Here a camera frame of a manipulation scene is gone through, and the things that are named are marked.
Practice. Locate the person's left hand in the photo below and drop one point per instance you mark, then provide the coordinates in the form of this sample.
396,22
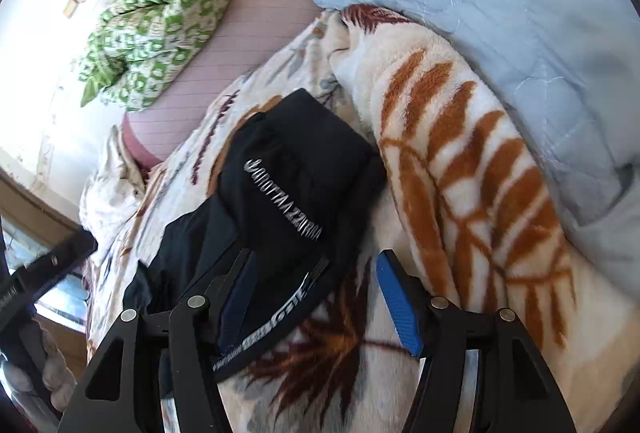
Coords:
55,363

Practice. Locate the stained glass window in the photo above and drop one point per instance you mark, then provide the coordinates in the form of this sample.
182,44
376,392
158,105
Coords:
65,293

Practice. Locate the green patterned quilt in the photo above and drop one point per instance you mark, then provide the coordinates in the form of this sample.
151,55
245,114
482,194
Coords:
160,28

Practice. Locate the leaf-print fleece blanket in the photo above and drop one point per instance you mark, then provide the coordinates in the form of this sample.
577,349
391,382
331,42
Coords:
475,173

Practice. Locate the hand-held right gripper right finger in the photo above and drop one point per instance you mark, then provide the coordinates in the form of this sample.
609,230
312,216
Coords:
397,308

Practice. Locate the pink quilted headboard cushion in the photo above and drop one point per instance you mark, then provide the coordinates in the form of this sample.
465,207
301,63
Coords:
240,43

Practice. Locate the wooden window frame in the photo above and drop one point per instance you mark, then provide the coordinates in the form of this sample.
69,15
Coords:
30,208

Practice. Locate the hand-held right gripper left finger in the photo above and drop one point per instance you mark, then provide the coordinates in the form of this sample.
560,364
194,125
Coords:
235,308

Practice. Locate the white leaf-print pillow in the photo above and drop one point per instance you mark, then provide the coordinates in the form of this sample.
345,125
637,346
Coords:
115,193

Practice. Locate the black pants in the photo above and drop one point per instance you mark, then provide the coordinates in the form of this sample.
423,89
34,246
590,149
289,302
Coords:
300,173

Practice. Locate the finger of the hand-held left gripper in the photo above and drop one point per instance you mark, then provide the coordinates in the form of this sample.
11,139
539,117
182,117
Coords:
54,260

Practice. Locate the light blue quilt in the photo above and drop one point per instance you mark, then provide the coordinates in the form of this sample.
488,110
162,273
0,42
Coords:
500,13

